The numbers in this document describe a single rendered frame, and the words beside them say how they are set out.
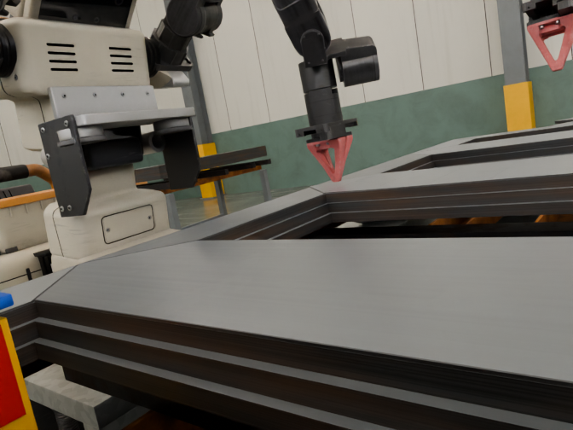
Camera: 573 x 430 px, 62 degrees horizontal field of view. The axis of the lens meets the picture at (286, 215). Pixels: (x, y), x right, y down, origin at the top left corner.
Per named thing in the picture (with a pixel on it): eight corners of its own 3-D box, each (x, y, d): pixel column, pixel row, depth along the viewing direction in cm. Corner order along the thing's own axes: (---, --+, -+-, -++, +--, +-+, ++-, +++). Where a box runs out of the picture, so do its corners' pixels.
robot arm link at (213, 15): (174, 24, 107) (159, 26, 102) (194, -16, 101) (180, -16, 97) (205, 51, 107) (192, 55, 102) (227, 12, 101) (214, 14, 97)
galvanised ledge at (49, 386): (454, 201, 157) (453, 193, 157) (99, 430, 57) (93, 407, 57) (397, 205, 170) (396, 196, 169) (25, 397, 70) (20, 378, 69)
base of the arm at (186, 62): (170, 46, 114) (129, 43, 104) (185, 17, 109) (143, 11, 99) (192, 72, 112) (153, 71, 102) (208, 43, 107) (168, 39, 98)
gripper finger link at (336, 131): (361, 177, 82) (351, 122, 80) (338, 185, 76) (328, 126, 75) (327, 181, 86) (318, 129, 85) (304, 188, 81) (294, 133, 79)
